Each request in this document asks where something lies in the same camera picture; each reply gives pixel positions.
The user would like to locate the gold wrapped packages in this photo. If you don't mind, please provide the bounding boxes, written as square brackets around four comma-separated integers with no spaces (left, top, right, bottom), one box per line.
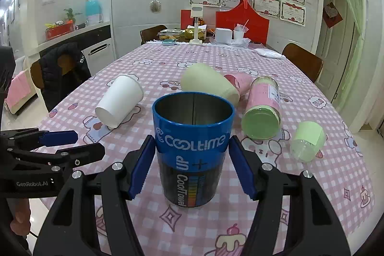
[184,29,210,39]

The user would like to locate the pink cup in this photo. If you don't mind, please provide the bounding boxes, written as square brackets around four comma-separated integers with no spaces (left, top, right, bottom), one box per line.
[223,72,254,97]

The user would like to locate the cream cup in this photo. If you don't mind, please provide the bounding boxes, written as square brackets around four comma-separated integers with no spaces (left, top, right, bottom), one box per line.
[180,63,240,108]

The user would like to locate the teal and white kettle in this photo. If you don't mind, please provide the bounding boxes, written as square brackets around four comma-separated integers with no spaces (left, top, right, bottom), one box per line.
[85,0,104,25]

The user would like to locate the pink checked tablecloth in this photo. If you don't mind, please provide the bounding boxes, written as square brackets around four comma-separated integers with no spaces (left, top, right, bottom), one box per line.
[36,40,375,256]

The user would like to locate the small green plastic cup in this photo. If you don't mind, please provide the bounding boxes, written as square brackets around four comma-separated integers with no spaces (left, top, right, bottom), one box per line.
[290,121,327,162]

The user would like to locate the white door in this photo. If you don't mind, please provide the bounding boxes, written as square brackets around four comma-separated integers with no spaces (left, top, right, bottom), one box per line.
[315,0,365,91]

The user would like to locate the white stand device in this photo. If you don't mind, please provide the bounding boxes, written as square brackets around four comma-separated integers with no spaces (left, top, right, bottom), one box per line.
[188,3,207,46]

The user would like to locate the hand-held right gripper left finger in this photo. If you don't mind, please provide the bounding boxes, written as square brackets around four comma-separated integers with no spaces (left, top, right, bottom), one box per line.
[32,134,156,256]

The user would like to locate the clear food container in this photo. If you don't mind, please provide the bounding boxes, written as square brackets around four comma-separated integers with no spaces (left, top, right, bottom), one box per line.
[158,29,182,42]

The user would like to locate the blue metal cup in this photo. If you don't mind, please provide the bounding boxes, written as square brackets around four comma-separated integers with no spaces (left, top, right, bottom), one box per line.
[152,92,235,208]

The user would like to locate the clear plastic bag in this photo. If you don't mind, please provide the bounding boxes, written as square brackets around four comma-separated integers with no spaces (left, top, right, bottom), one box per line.
[210,37,251,48]

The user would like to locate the black jacket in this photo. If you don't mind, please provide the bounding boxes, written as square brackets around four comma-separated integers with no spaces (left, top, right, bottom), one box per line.
[39,42,92,113]

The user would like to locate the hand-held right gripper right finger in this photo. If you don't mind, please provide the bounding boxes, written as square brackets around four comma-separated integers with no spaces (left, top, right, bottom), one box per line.
[229,135,351,256]

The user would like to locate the wooden chair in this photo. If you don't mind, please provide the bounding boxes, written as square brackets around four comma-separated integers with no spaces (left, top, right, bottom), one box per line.
[282,43,324,83]
[140,24,168,46]
[30,54,75,113]

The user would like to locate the person's left hand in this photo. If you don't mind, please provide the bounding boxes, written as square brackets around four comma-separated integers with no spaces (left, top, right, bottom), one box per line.
[10,201,31,232]

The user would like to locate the white box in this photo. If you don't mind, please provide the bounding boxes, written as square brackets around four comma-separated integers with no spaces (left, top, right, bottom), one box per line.
[215,28,234,43]

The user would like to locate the pink cloth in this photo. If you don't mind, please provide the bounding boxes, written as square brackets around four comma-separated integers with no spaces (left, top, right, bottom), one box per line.
[7,70,38,113]

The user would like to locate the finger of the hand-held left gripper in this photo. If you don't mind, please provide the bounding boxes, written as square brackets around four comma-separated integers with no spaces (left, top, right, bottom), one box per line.
[1,129,79,151]
[15,143,106,168]

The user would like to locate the clear plastic cup with straw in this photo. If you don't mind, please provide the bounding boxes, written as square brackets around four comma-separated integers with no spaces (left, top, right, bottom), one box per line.
[233,19,249,41]

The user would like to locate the green potted plant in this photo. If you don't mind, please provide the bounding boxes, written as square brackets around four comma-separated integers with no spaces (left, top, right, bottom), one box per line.
[64,8,82,24]

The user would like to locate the dark sideboard cabinet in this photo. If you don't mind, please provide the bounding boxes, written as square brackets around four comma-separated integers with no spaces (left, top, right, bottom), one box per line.
[39,20,116,71]

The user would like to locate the red diamond door decoration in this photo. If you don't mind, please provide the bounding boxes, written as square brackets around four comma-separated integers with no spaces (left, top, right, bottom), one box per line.
[322,2,343,29]

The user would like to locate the white paper cup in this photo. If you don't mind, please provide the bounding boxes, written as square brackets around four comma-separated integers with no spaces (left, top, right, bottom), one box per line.
[95,74,145,129]

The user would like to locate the green lidded jar, pink label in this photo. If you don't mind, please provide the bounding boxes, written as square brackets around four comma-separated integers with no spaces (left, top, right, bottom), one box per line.
[242,76,282,140]

